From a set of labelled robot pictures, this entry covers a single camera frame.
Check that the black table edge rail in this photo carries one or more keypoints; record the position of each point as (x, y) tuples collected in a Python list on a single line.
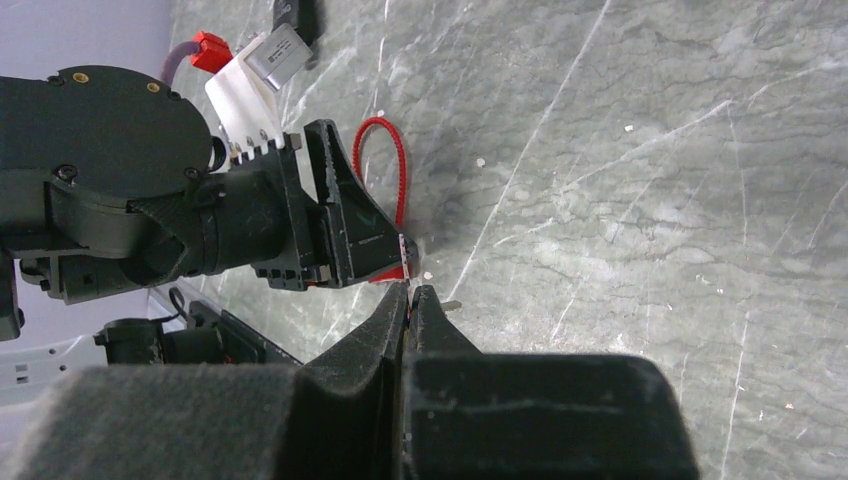
[(194, 334)]

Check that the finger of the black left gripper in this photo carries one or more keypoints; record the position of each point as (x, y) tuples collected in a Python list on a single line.
[(365, 244)]

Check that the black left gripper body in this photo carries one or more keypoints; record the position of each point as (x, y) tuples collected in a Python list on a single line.
[(258, 214)]

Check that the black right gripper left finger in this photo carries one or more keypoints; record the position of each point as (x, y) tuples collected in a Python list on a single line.
[(335, 417)]

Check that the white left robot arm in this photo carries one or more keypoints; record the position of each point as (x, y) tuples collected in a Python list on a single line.
[(112, 182)]

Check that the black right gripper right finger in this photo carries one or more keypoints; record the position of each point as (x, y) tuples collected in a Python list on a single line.
[(467, 414)]

